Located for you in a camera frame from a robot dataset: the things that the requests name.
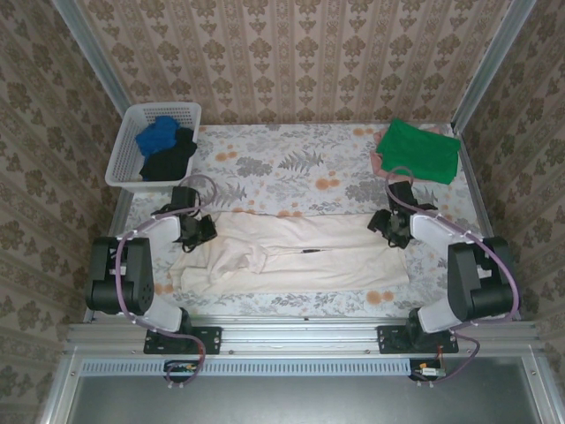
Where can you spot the small green circuit board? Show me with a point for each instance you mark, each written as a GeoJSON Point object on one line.
{"type": "Point", "coordinates": [430, 372]}
{"type": "Point", "coordinates": [181, 367]}

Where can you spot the aluminium corner post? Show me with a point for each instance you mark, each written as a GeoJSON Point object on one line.
{"type": "Point", "coordinates": [501, 44]}
{"type": "Point", "coordinates": [87, 40]}

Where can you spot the long aluminium mounting rail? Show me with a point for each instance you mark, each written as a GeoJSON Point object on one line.
{"type": "Point", "coordinates": [300, 335]}

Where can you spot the pink folded t-shirt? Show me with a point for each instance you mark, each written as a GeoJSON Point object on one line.
{"type": "Point", "coordinates": [376, 161]}

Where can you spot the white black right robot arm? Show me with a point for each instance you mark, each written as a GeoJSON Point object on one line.
{"type": "Point", "coordinates": [434, 227]}

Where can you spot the floral tablecloth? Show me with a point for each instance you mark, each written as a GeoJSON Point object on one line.
{"type": "Point", "coordinates": [287, 176]}

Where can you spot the black t-shirt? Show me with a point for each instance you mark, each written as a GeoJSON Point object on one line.
{"type": "Point", "coordinates": [170, 161]}

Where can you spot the grey steel sheet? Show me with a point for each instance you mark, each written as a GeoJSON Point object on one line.
{"type": "Point", "coordinates": [309, 402]}

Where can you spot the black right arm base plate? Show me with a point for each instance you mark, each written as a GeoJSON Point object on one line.
{"type": "Point", "coordinates": [388, 340]}

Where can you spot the green folded t-shirt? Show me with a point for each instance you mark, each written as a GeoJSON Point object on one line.
{"type": "Point", "coordinates": [419, 150]}

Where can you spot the blue t-shirt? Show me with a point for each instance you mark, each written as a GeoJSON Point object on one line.
{"type": "Point", "coordinates": [154, 137]}

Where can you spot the cream t-shirt with robot print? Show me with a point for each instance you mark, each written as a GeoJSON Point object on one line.
{"type": "Point", "coordinates": [331, 265]}

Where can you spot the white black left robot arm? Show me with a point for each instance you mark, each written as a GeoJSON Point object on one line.
{"type": "Point", "coordinates": [163, 227]}

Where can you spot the white plastic laundry basket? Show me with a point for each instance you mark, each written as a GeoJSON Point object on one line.
{"type": "Point", "coordinates": [154, 110]}

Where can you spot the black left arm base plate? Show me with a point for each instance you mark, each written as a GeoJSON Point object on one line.
{"type": "Point", "coordinates": [212, 340]}

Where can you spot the aluminium lower frame bar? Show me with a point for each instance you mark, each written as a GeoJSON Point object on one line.
{"type": "Point", "coordinates": [540, 388]}
{"type": "Point", "coordinates": [59, 393]}

